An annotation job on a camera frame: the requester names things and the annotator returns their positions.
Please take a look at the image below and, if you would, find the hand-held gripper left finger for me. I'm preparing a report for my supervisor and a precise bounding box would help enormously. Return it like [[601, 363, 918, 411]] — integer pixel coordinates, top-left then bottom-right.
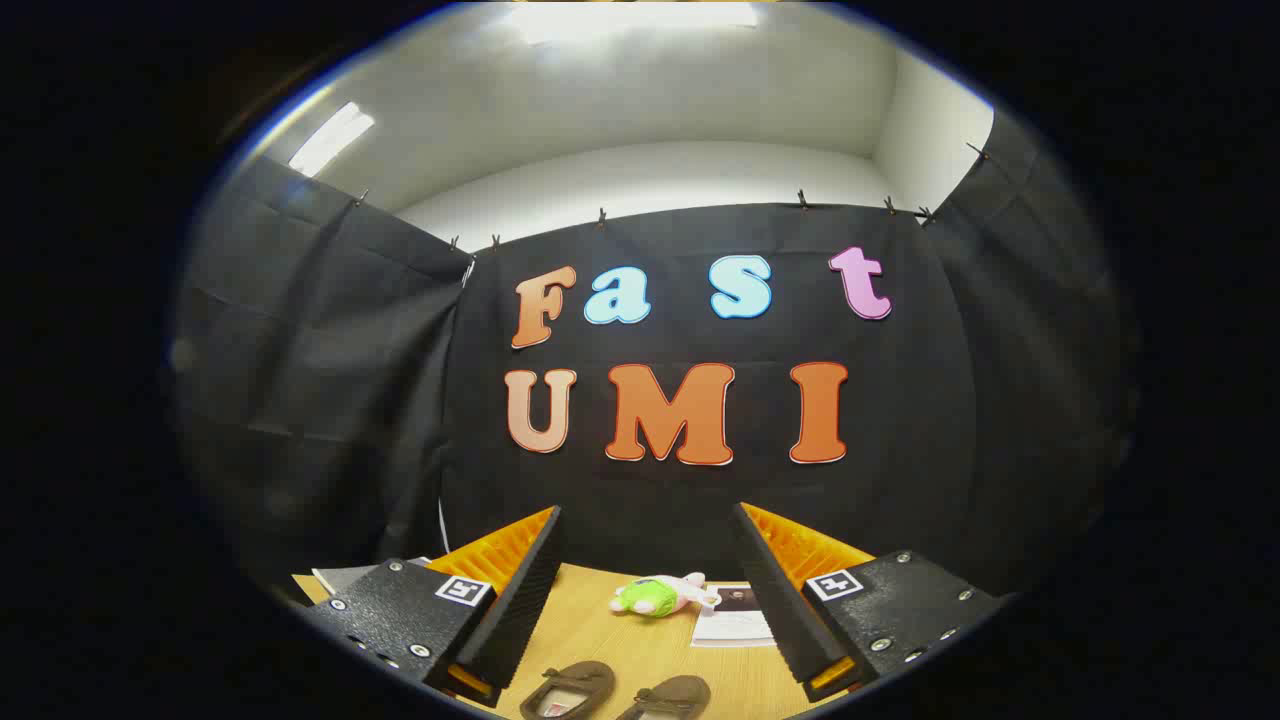
[[300, 505, 564, 709]]

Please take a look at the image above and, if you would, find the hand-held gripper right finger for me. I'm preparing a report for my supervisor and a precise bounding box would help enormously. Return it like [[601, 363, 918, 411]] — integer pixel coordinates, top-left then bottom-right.
[[730, 502, 1006, 701]]

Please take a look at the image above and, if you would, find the brown fuzzy shoe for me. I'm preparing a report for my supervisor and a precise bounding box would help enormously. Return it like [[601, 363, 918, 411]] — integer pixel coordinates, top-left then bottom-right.
[[615, 675, 712, 720], [520, 660, 617, 720]]

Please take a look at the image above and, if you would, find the grey fabric storage box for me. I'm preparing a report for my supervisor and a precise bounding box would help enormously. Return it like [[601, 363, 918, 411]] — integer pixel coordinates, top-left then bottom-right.
[[312, 558, 433, 598]]

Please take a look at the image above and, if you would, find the white book with dark photo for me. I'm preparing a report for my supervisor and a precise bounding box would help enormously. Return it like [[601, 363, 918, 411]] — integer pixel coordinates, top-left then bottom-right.
[[690, 583, 777, 648]]

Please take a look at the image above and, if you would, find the green and pink plush toy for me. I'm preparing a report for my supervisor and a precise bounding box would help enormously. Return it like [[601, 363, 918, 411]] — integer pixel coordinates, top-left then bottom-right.
[[610, 573, 721, 618]]

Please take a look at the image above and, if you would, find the ceiling light panel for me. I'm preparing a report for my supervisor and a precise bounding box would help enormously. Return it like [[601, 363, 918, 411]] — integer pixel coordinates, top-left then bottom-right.
[[288, 100, 377, 179], [510, 0, 761, 46]]

